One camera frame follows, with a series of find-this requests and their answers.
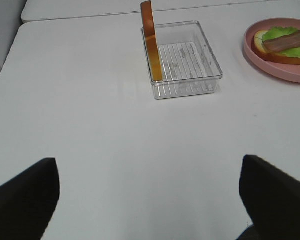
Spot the clear plastic bread box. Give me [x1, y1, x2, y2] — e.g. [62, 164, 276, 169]
[148, 21, 223, 100]

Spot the bread slice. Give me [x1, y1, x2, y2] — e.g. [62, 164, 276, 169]
[252, 30, 300, 65]
[140, 0, 163, 82]

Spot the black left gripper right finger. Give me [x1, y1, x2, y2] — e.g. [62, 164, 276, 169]
[239, 155, 300, 240]

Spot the pink round plate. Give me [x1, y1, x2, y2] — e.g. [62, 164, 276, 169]
[243, 18, 300, 83]

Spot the curved bacon strip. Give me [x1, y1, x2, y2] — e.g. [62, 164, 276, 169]
[263, 30, 300, 53]

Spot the green lettuce leaf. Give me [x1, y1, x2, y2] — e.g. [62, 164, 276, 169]
[260, 26, 300, 58]

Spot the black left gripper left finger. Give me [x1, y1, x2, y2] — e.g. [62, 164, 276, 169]
[0, 158, 60, 240]

